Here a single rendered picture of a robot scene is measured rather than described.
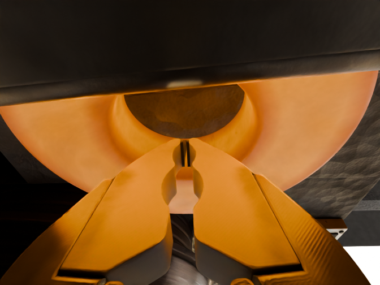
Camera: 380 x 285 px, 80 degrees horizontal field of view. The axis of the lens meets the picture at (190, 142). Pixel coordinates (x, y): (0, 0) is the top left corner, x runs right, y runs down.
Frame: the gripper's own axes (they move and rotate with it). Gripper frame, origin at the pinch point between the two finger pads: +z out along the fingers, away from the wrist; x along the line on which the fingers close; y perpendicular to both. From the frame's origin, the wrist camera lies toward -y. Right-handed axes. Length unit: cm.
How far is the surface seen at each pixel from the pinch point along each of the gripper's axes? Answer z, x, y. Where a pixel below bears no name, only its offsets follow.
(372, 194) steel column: 370, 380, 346
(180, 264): 7.0, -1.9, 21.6
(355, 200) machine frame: 16.8, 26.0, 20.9
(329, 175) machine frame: 7.8, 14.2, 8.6
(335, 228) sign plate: 16.4, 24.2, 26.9
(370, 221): 505, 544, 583
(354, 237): 456, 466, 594
